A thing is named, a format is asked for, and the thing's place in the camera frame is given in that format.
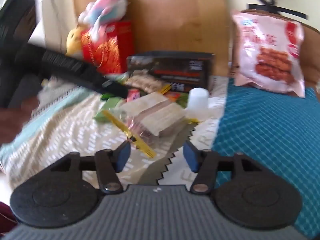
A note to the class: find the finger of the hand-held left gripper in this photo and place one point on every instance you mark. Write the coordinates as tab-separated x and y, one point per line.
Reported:
107	83

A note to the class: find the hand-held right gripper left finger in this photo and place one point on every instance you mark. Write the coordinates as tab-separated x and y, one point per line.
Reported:
123	156

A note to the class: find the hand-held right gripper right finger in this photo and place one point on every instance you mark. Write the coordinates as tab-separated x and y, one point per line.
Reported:
190	156

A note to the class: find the beige snack packet stack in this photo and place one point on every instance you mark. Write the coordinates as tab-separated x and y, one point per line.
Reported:
160	115

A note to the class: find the person's left forearm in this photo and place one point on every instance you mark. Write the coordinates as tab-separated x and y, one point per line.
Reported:
5	210

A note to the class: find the person's left hand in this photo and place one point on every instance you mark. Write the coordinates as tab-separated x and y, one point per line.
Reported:
15	120

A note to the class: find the small pink snack packet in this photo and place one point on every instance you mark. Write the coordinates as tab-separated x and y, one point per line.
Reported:
133	95

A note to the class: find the speckled beige snack packet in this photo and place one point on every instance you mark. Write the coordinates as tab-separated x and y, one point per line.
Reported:
143	82

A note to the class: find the red gift bag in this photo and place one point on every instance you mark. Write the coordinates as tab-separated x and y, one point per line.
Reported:
110	47

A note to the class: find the yellow duck plush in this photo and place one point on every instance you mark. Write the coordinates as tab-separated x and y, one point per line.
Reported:
73	41

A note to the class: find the translucent white cup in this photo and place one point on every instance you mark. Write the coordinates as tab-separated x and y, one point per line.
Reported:
198	102

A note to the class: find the patterned bed sheet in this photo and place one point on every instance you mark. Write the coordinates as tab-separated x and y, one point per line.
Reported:
75	130

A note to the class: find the orange green snack packet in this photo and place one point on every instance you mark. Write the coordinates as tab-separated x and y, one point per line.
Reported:
177	97

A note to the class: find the black printed box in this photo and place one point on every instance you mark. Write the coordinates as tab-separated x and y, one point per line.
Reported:
175	67

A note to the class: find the pastel plush toy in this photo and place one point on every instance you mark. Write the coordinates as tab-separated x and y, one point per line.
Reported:
105	7

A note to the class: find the light wooden headboard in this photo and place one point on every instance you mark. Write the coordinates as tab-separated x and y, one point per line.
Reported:
180	17

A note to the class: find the pink snack bag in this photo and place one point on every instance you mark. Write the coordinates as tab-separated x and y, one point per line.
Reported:
271	55

